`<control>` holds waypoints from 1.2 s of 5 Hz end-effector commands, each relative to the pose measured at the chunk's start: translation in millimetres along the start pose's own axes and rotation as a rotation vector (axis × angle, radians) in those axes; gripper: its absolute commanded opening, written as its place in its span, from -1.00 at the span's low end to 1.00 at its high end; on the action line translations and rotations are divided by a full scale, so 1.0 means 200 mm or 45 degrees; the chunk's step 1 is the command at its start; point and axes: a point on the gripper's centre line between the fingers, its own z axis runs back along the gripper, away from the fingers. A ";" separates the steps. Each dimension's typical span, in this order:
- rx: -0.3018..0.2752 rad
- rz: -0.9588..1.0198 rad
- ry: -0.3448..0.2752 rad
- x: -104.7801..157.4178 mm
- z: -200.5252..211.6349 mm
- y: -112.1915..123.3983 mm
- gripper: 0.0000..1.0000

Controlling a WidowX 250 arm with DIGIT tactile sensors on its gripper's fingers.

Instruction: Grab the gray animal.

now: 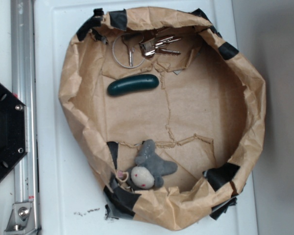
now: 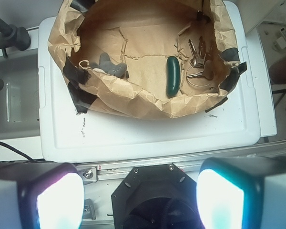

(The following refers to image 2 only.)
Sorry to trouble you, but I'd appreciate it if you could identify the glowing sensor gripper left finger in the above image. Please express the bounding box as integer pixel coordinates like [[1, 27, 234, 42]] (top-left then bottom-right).
[[0, 162, 84, 229]]

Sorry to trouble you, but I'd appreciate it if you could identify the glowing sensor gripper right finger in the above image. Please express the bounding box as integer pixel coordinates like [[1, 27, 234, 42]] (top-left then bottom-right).
[[196, 156, 286, 229]]

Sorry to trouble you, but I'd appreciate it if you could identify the gray plush animal toy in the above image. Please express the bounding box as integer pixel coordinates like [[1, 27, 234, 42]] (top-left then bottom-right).
[[89, 52, 127, 78]]

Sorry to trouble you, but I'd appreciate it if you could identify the white styrofoam box lid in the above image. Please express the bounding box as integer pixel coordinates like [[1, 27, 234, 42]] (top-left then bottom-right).
[[38, 0, 261, 163]]

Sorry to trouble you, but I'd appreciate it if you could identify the clear plastic container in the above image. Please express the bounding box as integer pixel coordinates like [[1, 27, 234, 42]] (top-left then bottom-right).
[[0, 49, 40, 140]]

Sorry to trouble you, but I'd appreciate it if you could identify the bunch of silver keys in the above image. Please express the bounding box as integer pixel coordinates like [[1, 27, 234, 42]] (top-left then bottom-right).
[[186, 35, 215, 88]]

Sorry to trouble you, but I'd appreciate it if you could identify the green toy cucumber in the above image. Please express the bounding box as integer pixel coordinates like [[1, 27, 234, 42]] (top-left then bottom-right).
[[166, 56, 180, 97]]

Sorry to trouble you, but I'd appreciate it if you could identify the white electrical plug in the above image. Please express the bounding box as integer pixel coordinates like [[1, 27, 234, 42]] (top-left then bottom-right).
[[273, 28, 286, 51]]

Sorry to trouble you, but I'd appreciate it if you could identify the crumpled brown paper bin liner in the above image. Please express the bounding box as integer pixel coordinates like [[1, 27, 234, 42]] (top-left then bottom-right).
[[48, 0, 247, 119]]

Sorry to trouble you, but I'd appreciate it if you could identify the black cable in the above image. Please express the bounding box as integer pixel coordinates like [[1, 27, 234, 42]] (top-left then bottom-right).
[[0, 140, 48, 163]]

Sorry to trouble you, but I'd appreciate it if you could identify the aluminium extrusion rail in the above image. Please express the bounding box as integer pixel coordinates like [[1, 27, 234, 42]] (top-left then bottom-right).
[[76, 140, 286, 184]]

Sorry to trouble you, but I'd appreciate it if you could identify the black octagonal mount plate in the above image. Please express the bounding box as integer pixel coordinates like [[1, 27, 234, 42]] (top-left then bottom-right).
[[111, 164, 204, 229]]

